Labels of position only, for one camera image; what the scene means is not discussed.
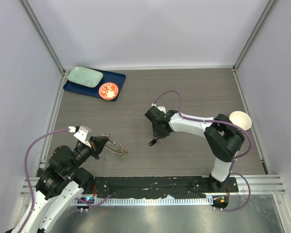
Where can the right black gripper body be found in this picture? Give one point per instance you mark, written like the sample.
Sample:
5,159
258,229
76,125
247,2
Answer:
157,132

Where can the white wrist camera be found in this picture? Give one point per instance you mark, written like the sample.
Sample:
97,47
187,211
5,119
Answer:
82,133
161,108

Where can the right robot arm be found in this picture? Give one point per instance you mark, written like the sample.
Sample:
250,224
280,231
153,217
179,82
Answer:
223,138

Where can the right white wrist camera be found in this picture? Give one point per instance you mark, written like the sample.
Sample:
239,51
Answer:
161,108

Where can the white brown bowl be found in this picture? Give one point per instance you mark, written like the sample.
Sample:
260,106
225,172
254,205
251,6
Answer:
241,119

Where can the dark blue tray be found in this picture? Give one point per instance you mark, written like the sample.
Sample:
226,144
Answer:
110,81

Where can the large metal keyring with rings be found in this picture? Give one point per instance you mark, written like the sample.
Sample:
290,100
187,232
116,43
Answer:
115,148

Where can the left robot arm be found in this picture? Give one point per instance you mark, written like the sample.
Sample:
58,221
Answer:
59,184

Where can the slotted cable duct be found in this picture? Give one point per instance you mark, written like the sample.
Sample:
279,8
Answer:
168,201

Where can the light green rectangular plate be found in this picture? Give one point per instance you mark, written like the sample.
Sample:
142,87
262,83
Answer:
85,76

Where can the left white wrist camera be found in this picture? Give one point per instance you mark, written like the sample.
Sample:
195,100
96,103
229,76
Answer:
82,133

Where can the red patterned small bowl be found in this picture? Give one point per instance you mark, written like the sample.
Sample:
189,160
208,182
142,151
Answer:
108,91

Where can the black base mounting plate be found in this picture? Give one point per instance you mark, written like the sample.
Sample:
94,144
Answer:
179,187

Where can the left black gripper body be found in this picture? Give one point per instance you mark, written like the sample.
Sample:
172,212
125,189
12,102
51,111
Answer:
82,152

